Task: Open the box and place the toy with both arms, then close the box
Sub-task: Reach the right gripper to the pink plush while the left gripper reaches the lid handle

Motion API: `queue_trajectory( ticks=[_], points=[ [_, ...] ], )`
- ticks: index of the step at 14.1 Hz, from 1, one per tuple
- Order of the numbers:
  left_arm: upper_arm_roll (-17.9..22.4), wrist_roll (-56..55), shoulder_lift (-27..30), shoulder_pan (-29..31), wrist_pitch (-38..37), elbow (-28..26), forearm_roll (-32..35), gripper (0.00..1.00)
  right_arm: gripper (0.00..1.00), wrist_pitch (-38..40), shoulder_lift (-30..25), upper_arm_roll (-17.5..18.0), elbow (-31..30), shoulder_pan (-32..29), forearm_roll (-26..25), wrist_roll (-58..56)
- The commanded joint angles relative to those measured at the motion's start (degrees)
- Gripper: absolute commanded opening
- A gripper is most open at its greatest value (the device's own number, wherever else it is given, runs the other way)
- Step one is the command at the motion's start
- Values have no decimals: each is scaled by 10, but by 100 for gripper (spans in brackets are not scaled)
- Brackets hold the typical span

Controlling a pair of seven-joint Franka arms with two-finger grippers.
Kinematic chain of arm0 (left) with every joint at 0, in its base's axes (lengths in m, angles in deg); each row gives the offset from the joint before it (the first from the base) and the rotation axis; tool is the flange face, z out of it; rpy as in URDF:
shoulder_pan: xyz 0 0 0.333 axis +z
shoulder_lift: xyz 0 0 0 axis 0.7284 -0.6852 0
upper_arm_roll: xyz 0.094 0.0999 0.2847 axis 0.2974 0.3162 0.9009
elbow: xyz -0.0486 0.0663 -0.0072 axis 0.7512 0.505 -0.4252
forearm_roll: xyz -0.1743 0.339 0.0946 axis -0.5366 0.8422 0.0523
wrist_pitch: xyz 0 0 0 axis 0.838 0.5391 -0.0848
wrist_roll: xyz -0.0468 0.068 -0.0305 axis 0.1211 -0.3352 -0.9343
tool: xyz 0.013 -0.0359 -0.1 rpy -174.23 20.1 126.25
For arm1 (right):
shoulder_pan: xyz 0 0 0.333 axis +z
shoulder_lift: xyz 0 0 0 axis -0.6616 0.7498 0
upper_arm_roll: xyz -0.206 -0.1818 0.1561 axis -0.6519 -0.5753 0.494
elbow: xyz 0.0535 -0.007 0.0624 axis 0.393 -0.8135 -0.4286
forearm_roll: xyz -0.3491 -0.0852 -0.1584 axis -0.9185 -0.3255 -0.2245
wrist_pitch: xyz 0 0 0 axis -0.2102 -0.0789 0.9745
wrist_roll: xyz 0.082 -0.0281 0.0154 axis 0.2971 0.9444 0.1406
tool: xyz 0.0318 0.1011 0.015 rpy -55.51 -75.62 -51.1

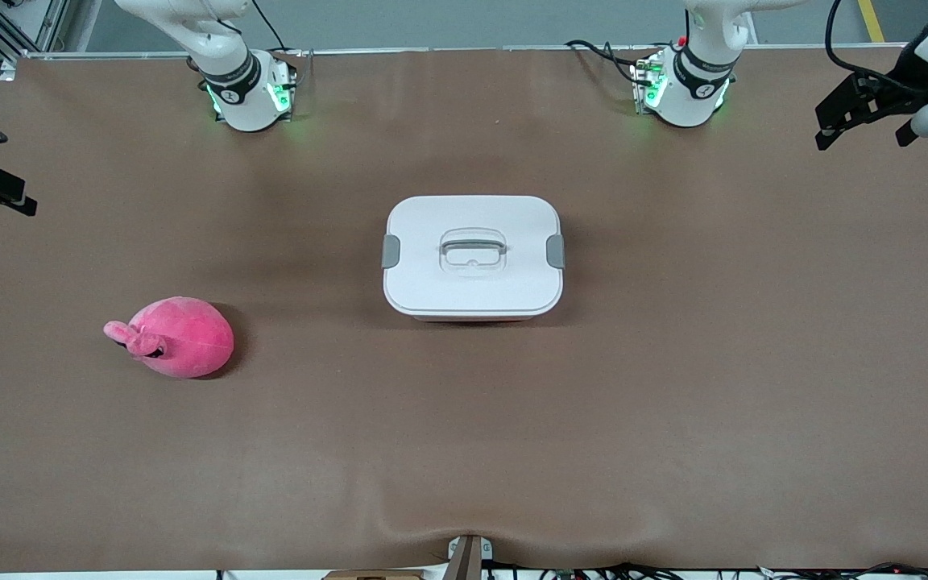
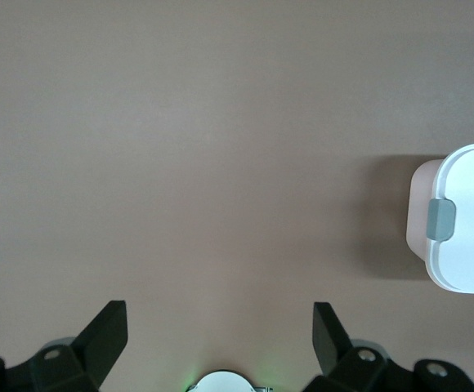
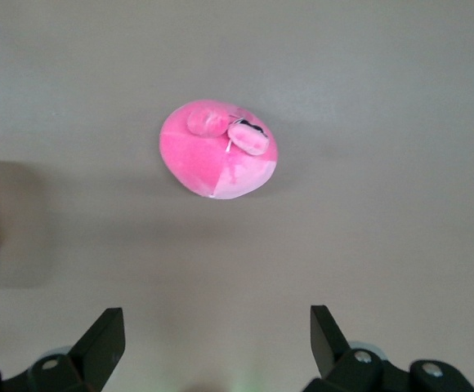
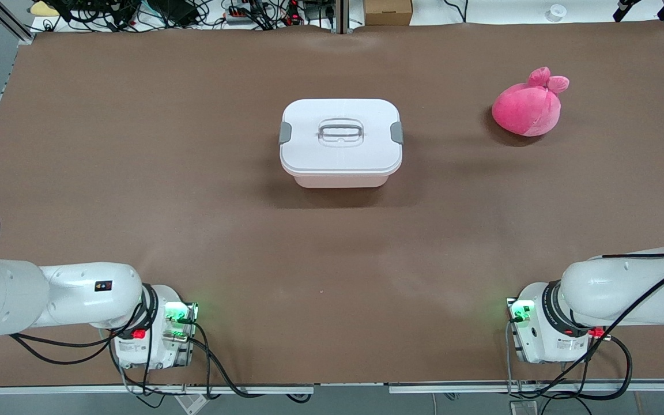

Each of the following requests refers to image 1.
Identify black arm base cable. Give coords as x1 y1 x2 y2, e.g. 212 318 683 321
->
565 39 654 88
251 0 313 62

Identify white box lid grey latches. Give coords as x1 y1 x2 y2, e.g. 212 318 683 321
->
381 195 566 317

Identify pink plush toy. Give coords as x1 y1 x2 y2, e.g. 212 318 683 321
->
103 296 235 379

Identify silver table edge rail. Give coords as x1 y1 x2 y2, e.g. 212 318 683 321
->
1 44 916 81

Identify brown table mat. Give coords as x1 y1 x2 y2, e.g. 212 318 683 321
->
0 46 928 574

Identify pink plastic box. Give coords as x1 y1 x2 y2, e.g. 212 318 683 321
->
412 312 538 324

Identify aluminium frame profile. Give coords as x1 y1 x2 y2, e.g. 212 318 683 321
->
0 0 72 81

